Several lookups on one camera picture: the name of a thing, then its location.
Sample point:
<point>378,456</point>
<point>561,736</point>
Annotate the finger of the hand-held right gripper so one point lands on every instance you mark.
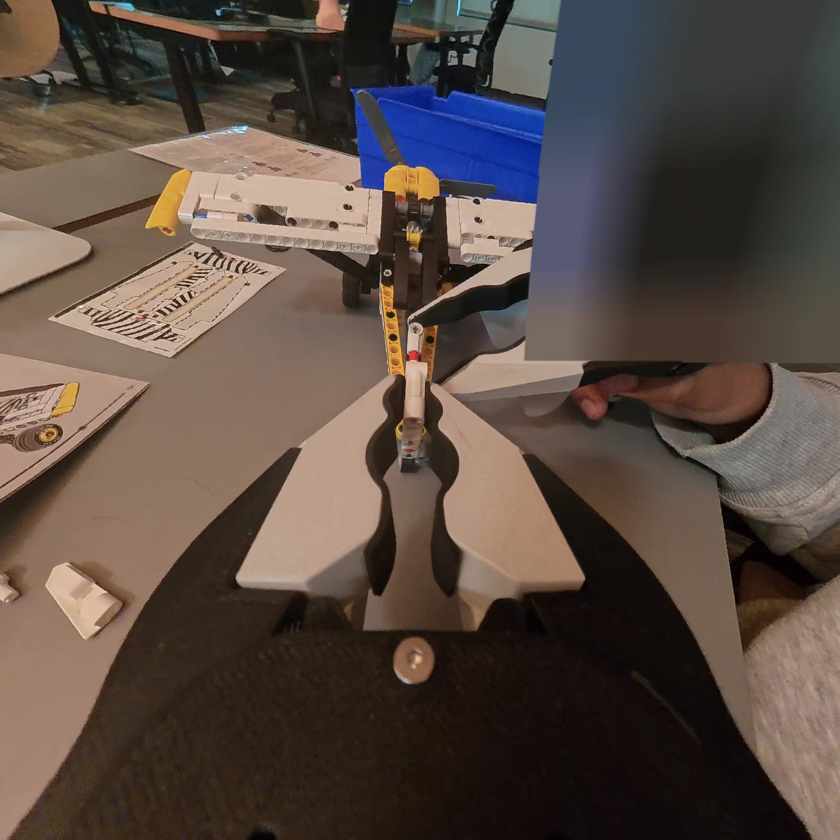
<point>518,380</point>
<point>479,279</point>

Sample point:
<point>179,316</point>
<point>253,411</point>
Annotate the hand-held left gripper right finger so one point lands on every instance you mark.
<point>505,518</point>

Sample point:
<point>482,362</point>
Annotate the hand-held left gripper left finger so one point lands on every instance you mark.
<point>315,518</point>

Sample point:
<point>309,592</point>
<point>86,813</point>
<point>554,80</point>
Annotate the white lego link assembly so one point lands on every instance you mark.
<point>415,387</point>

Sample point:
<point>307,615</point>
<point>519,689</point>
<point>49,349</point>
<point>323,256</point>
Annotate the yellow white lego plane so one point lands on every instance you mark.
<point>295,210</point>

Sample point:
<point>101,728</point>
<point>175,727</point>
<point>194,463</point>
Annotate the person's right forearm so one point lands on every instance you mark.
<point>787,459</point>

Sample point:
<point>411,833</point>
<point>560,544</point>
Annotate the pile of white lego pieces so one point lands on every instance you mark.
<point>85,604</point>

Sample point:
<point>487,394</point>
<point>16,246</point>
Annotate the lego instruction booklet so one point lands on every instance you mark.
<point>65,420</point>

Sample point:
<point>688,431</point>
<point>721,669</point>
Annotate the person's right hand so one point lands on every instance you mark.
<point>709,400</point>

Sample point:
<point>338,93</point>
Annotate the blue plastic bin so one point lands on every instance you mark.
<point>472,144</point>

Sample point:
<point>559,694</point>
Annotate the paper sheet in plastic sleeve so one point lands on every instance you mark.
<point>249,151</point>

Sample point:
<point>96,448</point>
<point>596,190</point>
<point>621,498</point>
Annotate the zebra striped sticker sheet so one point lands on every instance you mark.
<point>164,302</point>

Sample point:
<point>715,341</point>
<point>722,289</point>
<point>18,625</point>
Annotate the wooden office desk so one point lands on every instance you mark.
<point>197,25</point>

